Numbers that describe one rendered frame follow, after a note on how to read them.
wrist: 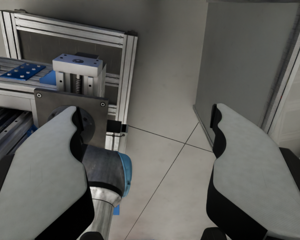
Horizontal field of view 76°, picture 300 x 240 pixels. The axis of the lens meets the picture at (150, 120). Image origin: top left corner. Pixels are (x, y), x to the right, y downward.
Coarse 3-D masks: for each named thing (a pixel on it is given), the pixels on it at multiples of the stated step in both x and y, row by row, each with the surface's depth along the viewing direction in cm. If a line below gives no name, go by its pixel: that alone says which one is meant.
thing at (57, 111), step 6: (60, 108) 59; (66, 108) 59; (54, 114) 60; (84, 114) 60; (48, 120) 58; (84, 120) 61; (90, 120) 62; (84, 126) 59; (90, 126) 61; (84, 132) 58; (90, 132) 61; (84, 138) 58; (90, 138) 63
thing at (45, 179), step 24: (72, 120) 10; (24, 144) 8; (48, 144) 8; (72, 144) 8; (24, 168) 7; (48, 168) 7; (72, 168) 7; (0, 192) 6; (24, 192) 6; (48, 192) 6; (72, 192) 6; (0, 216) 5; (24, 216) 5; (48, 216) 5; (72, 216) 6
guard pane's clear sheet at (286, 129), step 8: (296, 64) 59; (296, 72) 59; (288, 80) 62; (296, 80) 59; (288, 88) 62; (296, 88) 59; (288, 96) 63; (296, 96) 59; (280, 104) 66; (288, 104) 63; (296, 104) 59; (280, 112) 66; (288, 112) 63; (296, 112) 59; (272, 120) 70; (280, 120) 66; (288, 120) 63; (296, 120) 59; (272, 128) 71; (280, 128) 66; (288, 128) 63; (296, 128) 60; (272, 136) 71; (280, 136) 66; (288, 136) 63; (296, 136) 60; (280, 144) 67; (288, 144) 63; (296, 144) 60; (296, 152) 60
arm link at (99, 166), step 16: (96, 160) 48; (112, 160) 50; (128, 160) 52; (96, 176) 46; (112, 176) 47; (128, 176) 49; (96, 192) 44; (112, 192) 45; (128, 192) 50; (96, 208) 43; (112, 208) 46; (96, 224) 41
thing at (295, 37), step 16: (208, 0) 131; (224, 0) 105; (240, 0) 88; (256, 0) 76; (272, 0) 67; (288, 0) 59; (288, 48) 60; (288, 64) 60; (272, 96) 68; (272, 112) 69
